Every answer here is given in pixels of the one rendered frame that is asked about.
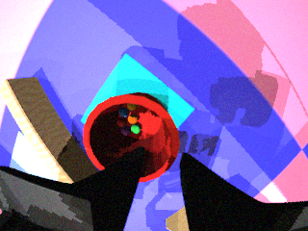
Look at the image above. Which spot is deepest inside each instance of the green marble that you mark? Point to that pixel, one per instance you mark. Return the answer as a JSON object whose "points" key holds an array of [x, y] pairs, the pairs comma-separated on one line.
{"points": [[136, 129]]}

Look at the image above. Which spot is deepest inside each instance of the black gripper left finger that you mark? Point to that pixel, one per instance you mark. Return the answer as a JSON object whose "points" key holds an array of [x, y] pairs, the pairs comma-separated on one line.
{"points": [[101, 202]]}

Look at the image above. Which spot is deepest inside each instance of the purple marble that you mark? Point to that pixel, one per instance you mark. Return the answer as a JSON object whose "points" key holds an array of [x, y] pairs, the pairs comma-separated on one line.
{"points": [[126, 130]]}

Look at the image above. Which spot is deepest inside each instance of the tan wooden bar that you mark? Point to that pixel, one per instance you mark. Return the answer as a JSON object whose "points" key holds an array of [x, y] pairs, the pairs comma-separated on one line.
{"points": [[44, 130]]}

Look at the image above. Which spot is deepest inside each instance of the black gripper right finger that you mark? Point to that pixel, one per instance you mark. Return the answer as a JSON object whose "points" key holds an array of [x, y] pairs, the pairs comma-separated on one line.
{"points": [[213, 204]]}

